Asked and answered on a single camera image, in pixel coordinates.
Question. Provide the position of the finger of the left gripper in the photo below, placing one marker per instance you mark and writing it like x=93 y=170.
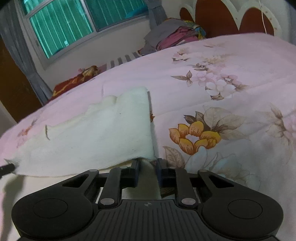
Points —
x=7 y=169

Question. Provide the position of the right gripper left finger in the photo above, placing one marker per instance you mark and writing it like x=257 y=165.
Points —
x=118 y=179

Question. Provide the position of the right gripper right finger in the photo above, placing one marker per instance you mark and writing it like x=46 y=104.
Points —
x=178 y=179

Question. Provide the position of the white small garment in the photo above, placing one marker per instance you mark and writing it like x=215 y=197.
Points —
x=63 y=140

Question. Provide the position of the pile of folded clothes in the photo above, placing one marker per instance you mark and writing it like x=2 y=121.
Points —
x=170 y=33

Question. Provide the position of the brown wooden door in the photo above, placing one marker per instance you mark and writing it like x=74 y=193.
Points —
x=17 y=95

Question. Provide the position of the pink floral bed cover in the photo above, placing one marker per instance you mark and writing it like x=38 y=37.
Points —
x=225 y=104

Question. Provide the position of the grey striped mattress sheet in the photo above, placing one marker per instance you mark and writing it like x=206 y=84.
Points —
x=119 y=61

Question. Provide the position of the grey left curtain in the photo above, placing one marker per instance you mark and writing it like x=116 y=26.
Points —
x=13 y=38

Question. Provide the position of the grey curtain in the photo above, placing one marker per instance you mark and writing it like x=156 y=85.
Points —
x=13 y=38
x=156 y=11

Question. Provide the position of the window with green shutters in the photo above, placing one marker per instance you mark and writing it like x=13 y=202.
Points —
x=56 y=27

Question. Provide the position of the grey right curtain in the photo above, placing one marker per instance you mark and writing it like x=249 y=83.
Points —
x=156 y=11

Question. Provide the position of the red and white headboard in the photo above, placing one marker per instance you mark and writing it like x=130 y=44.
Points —
x=220 y=18

